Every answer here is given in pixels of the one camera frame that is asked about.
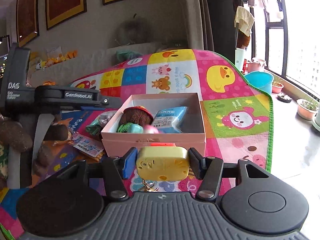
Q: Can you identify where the pink cardboard box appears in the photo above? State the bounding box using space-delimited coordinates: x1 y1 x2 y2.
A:
101 93 206 157

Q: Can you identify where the yellow chick toy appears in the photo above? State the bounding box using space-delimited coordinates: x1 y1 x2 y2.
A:
136 146 189 181

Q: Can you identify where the hand in brown knitted glove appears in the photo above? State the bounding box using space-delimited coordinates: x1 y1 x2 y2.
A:
0 112 73 190

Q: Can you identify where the grey sofa backrest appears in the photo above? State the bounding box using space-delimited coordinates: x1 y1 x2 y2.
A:
27 42 187 87

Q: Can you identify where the blue plastic bucket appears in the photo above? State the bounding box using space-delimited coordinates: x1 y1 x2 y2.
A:
245 71 274 94

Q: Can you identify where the gold framed wall picture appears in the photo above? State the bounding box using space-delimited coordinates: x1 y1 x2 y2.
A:
46 0 87 30

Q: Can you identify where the snack packet blue print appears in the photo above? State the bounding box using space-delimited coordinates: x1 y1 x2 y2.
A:
71 133 104 158

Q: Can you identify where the pink teal pig squishy toy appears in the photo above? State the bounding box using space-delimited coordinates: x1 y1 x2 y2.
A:
128 124 159 134

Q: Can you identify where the green glitter ball toy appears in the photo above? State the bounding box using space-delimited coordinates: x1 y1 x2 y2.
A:
117 122 133 133

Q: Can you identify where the brown knitted toy red hat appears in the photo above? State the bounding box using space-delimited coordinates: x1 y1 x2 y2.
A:
119 106 153 127

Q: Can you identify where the blue white tissue pack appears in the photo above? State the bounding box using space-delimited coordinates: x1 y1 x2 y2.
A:
151 106 188 134

